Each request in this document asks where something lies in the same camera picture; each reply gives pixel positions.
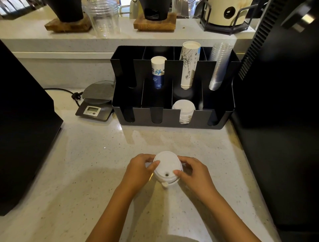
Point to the dark wooden base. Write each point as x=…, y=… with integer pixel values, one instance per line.
x=68, y=26

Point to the black appliance with vent grille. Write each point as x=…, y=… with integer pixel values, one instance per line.
x=281, y=112

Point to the stack of tall sketch-print cups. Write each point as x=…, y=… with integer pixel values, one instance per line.
x=189, y=64

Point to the grey digital scale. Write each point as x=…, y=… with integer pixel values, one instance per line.
x=98, y=99

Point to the person's left forearm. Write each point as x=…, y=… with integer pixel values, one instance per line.
x=112, y=217

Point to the person's right forearm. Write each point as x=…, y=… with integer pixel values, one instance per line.
x=229, y=219

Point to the white plastic cup lid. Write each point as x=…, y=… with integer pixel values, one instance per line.
x=165, y=165

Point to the black cup organizer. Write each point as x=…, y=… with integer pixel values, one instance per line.
x=159, y=116

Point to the stack of white lids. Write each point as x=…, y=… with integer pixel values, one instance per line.
x=184, y=111

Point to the person's left thumb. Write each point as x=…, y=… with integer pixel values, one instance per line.
x=154, y=165

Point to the stack of blue-print paper cups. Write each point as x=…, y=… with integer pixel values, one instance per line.
x=158, y=72

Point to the wide clear plastic cups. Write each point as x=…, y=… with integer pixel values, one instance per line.
x=103, y=18

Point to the large black machine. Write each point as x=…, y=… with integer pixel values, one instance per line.
x=22, y=129

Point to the person's right thumb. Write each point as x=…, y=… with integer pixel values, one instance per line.
x=179, y=173

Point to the black dripper stand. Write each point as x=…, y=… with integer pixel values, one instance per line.
x=155, y=10

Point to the person's left hand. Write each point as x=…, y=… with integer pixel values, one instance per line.
x=135, y=174

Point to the person's right hand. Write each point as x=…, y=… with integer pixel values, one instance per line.
x=199, y=178

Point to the light wooden base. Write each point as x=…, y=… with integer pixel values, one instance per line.
x=154, y=25

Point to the stack of clear plastic cups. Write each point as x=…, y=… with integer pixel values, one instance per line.
x=220, y=64

